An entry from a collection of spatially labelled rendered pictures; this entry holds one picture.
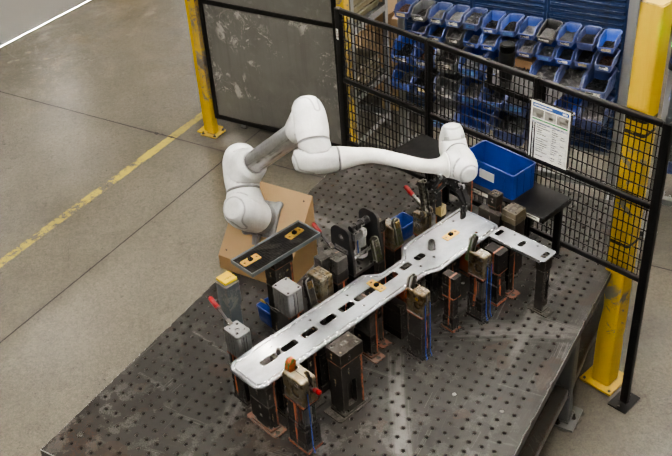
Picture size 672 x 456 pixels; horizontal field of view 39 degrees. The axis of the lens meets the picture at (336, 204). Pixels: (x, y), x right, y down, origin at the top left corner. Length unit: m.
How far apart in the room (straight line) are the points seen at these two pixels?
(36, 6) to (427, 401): 3.31
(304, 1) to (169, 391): 2.96
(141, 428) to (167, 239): 2.35
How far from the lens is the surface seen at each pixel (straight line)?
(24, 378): 5.29
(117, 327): 5.42
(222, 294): 3.73
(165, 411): 3.88
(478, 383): 3.87
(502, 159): 4.47
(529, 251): 4.05
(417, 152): 4.64
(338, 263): 3.87
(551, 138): 4.28
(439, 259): 3.99
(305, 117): 3.75
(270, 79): 6.48
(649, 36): 3.87
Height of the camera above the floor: 3.44
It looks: 34 degrees down
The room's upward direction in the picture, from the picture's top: 4 degrees counter-clockwise
